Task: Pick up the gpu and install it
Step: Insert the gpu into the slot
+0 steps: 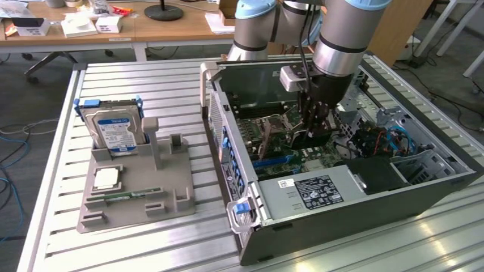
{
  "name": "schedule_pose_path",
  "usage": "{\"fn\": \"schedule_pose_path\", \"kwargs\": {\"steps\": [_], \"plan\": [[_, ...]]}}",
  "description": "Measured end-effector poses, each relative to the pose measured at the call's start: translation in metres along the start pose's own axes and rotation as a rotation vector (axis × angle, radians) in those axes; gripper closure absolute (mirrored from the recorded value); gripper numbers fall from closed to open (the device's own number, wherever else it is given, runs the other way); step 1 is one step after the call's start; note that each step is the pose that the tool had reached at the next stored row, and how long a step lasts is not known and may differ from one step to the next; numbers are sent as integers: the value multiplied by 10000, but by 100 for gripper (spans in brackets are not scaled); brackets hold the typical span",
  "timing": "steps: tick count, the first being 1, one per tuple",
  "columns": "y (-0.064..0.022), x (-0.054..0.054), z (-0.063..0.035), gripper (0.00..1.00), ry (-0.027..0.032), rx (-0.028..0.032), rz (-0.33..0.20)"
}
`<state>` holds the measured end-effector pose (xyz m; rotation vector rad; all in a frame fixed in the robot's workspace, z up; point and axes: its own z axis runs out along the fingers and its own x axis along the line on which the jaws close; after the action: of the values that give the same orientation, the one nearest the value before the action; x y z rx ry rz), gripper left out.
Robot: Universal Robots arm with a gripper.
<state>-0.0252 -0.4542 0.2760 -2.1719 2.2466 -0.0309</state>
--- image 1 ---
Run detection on clear bag dark parts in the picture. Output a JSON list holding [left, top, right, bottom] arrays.
[[90, 0, 114, 15]]

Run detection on black floor cable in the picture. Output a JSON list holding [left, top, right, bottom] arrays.
[[393, 65, 484, 131]]

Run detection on grey case handle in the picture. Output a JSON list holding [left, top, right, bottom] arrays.
[[199, 62, 222, 110], [226, 197, 263, 235]]

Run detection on white floor cable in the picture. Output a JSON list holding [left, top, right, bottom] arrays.
[[0, 118, 61, 135]]

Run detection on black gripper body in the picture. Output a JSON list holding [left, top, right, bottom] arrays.
[[307, 72, 357, 111]]

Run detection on green graphics card black shroud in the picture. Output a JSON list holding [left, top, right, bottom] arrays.
[[258, 117, 337, 160]]

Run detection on grey parts rack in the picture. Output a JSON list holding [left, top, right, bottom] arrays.
[[77, 116, 198, 235]]

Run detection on silver perforated disk cage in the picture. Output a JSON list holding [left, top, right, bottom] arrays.
[[335, 61, 383, 128]]

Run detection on white paper stack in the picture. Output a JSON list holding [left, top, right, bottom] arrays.
[[205, 12, 237, 35]]

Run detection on metal socket cover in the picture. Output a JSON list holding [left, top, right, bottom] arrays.
[[283, 104, 303, 120]]

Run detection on blue wire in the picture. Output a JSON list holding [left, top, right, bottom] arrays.
[[386, 124, 418, 156]]

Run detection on red wire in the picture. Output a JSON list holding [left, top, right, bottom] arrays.
[[378, 127, 391, 155]]

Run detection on silver disk bay bracket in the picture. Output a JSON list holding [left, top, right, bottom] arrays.
[[390, 149, 458, 185]]

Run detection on black chair base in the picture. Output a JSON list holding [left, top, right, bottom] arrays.
[[23, 50, 115, 84]]

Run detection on black open PC case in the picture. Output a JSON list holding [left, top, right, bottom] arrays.
[[199, 54, 478, 267]]

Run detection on white box with white roll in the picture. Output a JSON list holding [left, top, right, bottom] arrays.
[[62, 13, 99, 39]]

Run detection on small white labelled box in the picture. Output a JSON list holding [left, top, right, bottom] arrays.
[[95, 16, 125, 34]]

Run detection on black round lamp base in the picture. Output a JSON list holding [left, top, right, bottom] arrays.
[[143, 0, 186, 22]]

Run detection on brown cardboard box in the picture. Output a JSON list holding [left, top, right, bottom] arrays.
[[218, 0, 241, 27]]

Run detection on white box black lid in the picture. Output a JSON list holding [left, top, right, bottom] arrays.
[[10, 17, 53, 37]]

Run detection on blue expansion slot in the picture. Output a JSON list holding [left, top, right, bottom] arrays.
[[251, 154, 297, 168]]

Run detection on blue floor cable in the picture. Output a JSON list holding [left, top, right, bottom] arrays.
[[0, 135, 27, 243]]

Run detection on blue card retainer strip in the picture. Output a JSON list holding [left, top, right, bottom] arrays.
[[221, 126, 246, 198]]

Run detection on silver CPU chip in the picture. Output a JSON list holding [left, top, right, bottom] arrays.
[[94, 168, 119, 190]]

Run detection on blue case latch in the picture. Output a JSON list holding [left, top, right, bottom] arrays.
[[233, 202, 254, 216]]

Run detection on grey power supply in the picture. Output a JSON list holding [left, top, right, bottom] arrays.
[[257, 165, 369, 222]]

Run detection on white table frame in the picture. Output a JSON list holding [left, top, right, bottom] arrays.
[[414, 0, 484, 78]]

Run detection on green RAM stick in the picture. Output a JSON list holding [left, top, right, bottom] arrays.
[[86, 189, 162, 205]]

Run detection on hard disk blue caddy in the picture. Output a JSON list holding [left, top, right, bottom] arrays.
[[71, 97, 149, 157]]

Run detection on green motherboard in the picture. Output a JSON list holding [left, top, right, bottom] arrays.
[[229, 95, 346, 182]]

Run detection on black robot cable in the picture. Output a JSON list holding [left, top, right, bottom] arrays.
[[298, 0, 323, 94]]

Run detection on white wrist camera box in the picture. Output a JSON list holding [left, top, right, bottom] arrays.
[[279, 65, 317, 92]]

